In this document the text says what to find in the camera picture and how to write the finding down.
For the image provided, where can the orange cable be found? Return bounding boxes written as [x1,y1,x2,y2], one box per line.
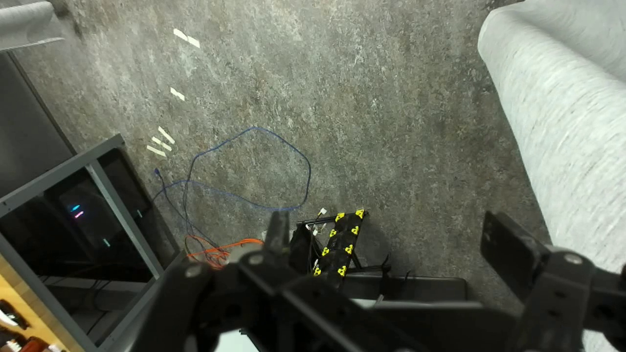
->
[185,234,267,266]

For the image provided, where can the grey metal shelf frame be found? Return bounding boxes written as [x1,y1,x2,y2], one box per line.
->
[0,136,181,352]

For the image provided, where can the white fabric curtain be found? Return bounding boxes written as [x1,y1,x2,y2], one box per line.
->
[476,0,626,352]

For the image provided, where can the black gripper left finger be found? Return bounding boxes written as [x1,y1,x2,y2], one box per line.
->
[134,211,363,352]

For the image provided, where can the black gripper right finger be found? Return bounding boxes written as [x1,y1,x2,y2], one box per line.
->
[482,211,626,352]

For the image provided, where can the black stand with yellow stickers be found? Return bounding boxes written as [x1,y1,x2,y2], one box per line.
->
[288,209,369,279]

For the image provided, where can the blue cable on floor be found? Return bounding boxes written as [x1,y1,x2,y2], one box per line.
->
[153,125,314,252]

